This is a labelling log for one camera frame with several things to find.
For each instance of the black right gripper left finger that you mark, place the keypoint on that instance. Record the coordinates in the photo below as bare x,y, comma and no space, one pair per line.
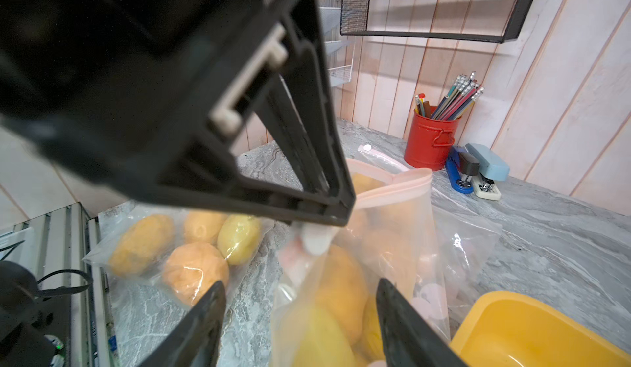
195,341

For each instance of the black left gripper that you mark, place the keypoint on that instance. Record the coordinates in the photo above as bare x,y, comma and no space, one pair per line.
144,96

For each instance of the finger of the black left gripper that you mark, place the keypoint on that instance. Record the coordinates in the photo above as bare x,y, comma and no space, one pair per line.
305,135

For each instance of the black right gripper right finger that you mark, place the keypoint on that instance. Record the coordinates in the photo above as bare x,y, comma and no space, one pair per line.
407,339

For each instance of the bagged potato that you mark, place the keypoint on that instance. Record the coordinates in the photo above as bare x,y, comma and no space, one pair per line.
203,226
141,245

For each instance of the clear zipper bag pink zip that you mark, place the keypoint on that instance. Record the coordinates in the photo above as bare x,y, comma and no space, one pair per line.
159,262

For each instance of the yellow plastic tray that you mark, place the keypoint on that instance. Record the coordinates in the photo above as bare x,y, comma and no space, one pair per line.
509,329

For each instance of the light blue stapler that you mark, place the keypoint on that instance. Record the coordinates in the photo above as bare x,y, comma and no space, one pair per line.
492,169

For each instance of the red metal pencil bucket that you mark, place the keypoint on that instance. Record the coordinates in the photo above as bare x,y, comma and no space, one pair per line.
429,142

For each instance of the coloured pencils bunch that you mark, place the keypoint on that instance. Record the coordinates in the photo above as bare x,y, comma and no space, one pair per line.
462,94

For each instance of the white wire mesh shelf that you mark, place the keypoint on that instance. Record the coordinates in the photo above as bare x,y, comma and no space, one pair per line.
339,50

